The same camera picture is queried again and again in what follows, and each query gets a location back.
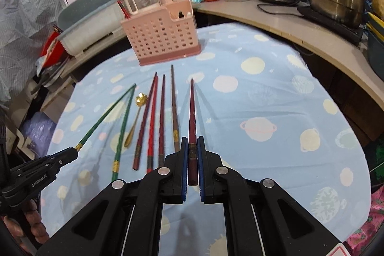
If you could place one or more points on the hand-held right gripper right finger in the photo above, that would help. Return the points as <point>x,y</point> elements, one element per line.
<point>201,184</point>

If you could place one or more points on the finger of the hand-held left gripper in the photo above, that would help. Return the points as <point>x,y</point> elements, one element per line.
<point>67,154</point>

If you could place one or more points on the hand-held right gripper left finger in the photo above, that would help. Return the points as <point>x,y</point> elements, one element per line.
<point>183,184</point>

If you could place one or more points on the green chopstick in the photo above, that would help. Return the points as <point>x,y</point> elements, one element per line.
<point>123,136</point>
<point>105,115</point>

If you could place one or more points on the bright red chopstick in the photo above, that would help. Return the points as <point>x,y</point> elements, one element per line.
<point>152,130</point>

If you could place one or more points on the brown chopstick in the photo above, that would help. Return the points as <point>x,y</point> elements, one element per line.
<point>174,112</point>

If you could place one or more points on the pink plastic utensil basket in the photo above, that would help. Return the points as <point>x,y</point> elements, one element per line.
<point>162,34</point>

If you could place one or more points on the person's left hand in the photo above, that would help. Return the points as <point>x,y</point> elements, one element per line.
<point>33,220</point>

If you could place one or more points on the blue plastic bag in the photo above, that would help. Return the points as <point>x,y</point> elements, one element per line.
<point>39,127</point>

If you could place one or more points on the gold spoon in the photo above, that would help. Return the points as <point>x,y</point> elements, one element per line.
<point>129,139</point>

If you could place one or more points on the grey-blue dish drainer box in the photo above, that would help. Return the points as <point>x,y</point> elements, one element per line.
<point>90,25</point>

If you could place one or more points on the grey striped cloth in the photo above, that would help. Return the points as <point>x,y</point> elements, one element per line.
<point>24,19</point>

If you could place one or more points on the pink floral cloth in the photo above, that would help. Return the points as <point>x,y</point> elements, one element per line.
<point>366,229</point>

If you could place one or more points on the black induction cooker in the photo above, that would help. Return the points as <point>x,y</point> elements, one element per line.
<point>330,23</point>

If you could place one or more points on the dark blue basin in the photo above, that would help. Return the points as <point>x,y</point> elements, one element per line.
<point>376,58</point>

